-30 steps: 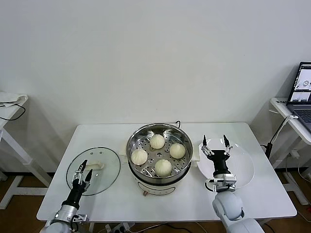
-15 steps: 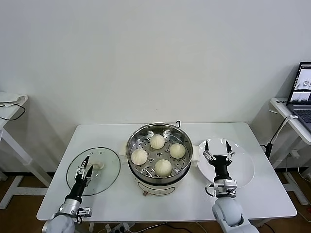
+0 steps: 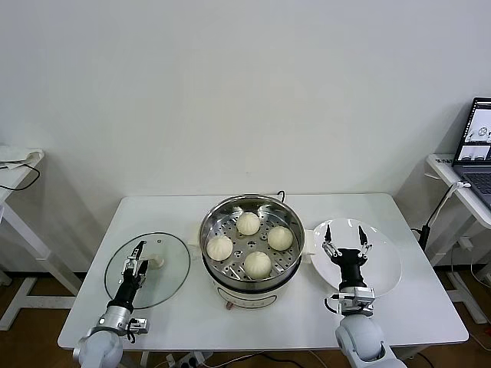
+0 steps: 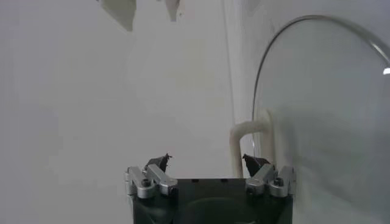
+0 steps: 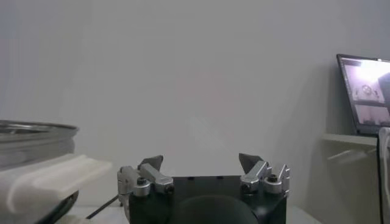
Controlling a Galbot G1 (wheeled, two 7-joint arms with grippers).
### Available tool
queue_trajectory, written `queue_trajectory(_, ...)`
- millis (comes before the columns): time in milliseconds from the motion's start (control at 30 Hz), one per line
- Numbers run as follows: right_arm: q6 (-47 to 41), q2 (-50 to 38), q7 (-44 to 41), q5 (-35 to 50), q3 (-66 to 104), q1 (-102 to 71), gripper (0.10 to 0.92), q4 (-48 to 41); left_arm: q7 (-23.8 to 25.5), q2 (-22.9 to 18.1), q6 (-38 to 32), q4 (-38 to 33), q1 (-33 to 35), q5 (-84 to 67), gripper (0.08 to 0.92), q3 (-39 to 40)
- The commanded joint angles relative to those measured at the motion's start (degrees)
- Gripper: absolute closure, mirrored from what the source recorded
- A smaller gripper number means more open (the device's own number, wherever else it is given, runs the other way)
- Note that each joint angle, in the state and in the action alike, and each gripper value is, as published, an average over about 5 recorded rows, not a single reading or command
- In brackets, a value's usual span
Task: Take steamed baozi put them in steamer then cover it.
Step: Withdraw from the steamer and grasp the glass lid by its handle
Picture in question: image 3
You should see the white steamed baozi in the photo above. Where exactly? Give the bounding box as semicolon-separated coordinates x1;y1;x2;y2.
206;235;233;261
243;251;272;280
236;212;261;235
267;225;295;251

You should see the round glass pot lid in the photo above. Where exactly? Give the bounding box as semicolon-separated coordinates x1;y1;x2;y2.
104;232;191;311

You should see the grey open laptop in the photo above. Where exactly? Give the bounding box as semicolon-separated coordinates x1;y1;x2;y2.
451;96;491;211

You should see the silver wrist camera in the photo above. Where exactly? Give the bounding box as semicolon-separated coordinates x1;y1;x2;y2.
325;286;377;317
126;317;150;344

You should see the white laptop charging cable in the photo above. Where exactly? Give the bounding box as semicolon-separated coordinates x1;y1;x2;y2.
433;180;473;222

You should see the thin black cable loop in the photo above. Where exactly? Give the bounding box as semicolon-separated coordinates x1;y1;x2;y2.
0;163;41;191

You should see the perforated steel steamer basket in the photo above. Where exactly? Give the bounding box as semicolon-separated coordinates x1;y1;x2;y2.
198;194;306;291

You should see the white side table with cloth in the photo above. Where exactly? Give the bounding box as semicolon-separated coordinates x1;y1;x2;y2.
0;144;87;330

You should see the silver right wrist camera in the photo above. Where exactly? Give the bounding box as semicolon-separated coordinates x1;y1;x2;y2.
325;286;377;317

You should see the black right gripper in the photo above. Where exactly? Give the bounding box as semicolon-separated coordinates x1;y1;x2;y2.
321;225;374;289

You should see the white power strip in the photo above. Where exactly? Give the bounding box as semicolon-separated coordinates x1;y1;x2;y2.
166;351;214;368

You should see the white folded cloth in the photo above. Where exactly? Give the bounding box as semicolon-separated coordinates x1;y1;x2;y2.
0;144;45;169

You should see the white round plate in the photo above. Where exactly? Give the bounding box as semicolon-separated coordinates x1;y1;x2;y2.
309;217;403;298

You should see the black hanging cable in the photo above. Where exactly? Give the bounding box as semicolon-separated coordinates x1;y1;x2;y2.
412;214;438;247

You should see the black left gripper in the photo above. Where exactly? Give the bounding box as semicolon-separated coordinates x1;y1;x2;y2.
108;240;150;310

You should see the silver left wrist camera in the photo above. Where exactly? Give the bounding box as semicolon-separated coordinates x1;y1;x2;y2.
126;317;150;344

